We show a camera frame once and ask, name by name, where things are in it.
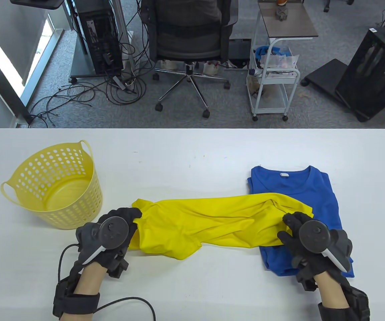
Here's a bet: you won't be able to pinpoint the person's left hand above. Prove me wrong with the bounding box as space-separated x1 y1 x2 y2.
74 207 142 279

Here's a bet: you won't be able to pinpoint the person's right hand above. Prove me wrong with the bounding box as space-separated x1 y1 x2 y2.
277 212 350 291

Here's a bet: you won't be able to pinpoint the black and white hand controller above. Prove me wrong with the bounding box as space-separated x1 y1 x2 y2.
76 217 130 266
299 220 353 273

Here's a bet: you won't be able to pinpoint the blue t-shirt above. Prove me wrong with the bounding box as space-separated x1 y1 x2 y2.
248 165 353 276
266 261 355 277

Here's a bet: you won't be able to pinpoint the yellow t-shirt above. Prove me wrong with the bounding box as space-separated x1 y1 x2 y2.
129 193 313 260

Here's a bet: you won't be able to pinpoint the person's right forearm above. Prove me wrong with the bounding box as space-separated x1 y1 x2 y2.
313 271 350 310

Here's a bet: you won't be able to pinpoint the yellow perforated laundry basket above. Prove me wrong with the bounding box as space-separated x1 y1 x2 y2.
0 140 103 230

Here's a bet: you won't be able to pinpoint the white rolling cart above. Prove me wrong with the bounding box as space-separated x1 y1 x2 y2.
247 37 301 121

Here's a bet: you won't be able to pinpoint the grey computer trolley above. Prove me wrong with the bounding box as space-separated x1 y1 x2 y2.
69 30 136 84

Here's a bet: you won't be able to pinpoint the brown fuzzy item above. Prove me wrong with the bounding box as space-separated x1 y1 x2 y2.
248 75 264 98

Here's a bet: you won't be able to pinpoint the black rolling platform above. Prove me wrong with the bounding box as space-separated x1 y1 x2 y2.
301 59 350 97

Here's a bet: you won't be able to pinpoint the black computer tower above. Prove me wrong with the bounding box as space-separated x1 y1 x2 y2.
74 0 124 75

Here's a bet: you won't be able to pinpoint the clear plastic bags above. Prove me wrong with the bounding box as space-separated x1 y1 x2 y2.
260 53 300 72

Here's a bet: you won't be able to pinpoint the black mesh computer case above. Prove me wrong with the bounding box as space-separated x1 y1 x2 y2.
334 25 385 122

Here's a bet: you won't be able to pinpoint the silver desk column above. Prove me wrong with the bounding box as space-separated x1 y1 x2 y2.
111 0 136 72

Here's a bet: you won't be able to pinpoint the blue cloth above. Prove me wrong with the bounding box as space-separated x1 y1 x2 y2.
254 46 281 60

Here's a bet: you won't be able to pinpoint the black box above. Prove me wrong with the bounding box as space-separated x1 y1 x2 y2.
228 38 252 61

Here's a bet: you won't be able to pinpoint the brown side table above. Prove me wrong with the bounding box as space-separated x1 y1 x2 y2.
258 0 319 40

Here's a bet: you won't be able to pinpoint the black desk top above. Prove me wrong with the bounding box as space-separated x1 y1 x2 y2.
10 0 66 10

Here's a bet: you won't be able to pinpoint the black braided cable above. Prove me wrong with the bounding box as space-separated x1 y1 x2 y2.
58 244 79 285
95 297 156 321

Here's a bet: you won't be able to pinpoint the black wrist strap with module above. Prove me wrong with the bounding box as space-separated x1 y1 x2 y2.
53 276 101 318
318 284 371 321

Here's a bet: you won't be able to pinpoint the bundle of black floor cables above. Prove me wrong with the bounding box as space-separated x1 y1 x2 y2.
28 0 156 128

